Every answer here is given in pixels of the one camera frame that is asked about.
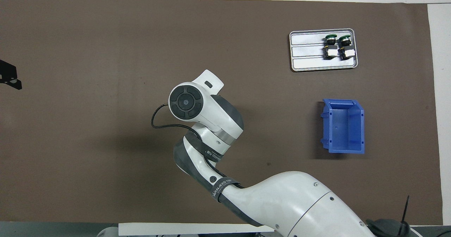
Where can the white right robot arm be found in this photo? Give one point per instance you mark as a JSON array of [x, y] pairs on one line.
[[289, 201]]

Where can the brown paper table mat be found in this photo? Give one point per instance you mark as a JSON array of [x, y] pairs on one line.
[[105, 36]]

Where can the silver metal tray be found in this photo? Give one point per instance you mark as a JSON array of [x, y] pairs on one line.
[[306, 53]]

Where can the blue plastic storage bin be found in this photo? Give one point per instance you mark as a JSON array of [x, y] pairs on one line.
[[347, 131]]

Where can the green push button switch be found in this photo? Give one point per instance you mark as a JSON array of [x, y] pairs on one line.
[[346, 48], [330, 48]]

